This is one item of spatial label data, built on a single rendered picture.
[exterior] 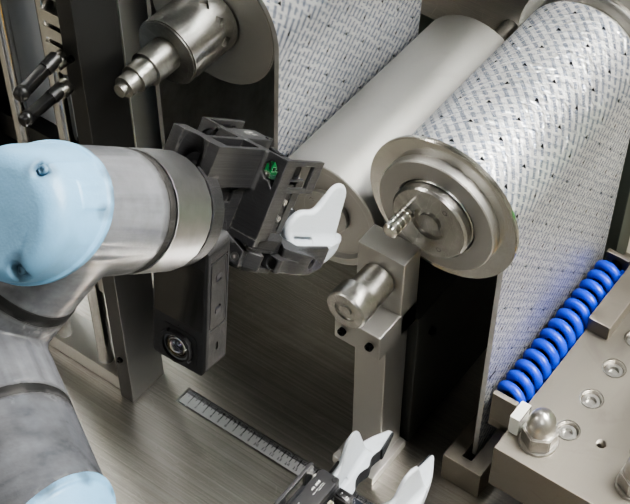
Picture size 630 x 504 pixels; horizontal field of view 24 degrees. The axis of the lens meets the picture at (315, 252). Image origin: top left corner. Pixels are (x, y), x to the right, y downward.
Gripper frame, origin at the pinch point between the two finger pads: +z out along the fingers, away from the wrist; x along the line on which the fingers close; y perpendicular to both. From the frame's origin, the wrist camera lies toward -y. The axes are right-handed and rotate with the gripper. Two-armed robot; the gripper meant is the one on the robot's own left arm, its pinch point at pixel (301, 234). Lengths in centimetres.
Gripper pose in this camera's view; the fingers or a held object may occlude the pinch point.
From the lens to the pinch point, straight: 107.5
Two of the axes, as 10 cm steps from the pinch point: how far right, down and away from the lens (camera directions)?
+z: 4.5, -0.3, 8.9
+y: 3.8, -9.0, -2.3
